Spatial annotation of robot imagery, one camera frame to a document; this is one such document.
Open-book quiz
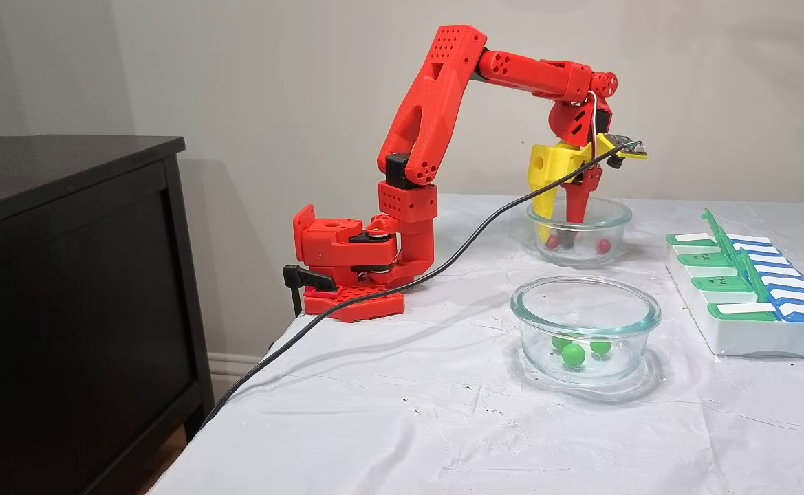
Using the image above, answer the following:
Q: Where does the weekly pill organizer box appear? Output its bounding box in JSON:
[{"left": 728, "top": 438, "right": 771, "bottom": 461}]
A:
[{"left": 665, "top": 208, "right": 804, "bottom": 362}]

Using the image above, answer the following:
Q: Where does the black camera cable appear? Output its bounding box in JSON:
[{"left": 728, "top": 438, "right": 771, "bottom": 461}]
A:
[{"left": 197, "top": 140, "right": 644, "bottom": 430}]

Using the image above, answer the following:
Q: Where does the white tablecloth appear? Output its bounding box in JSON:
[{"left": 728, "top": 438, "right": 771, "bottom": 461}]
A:
[{"left": 147, "top": 192, "right": 804, "bottom": 495}]

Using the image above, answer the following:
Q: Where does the black wooden cabinet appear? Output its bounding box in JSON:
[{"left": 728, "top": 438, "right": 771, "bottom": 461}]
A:
[{"left": 0, "top": 135, "right": 215, "bottom": 495}]

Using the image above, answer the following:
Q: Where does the white baseboard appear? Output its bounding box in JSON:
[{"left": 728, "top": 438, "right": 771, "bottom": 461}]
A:
[{"left": 208, "top": 352, "right": 272, "bottom": 401}]

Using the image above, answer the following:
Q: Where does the clear glass bowl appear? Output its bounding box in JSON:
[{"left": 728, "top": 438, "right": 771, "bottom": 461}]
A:
[
  {"left": 525, "top": 196, "right": 633, "bottom": 267},
  {"left": 510, "top": 275, "right": 662, "bottom": 386}
]

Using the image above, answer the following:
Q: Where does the white red servo wire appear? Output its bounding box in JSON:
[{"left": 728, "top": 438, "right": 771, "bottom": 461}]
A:
[{"left": 584, "top": 88, "right": 600, "bottom": 166}]

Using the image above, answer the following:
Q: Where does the camera board on yellow mount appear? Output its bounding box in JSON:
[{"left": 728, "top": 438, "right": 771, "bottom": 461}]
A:
[{"left": 598, "top": 133, "right": 649, "bottom": 169}]

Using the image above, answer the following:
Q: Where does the black table clamp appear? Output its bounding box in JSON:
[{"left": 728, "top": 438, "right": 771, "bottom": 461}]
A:
[{"left": 282, "top": 264, "right": 338, "bottom": 318}]

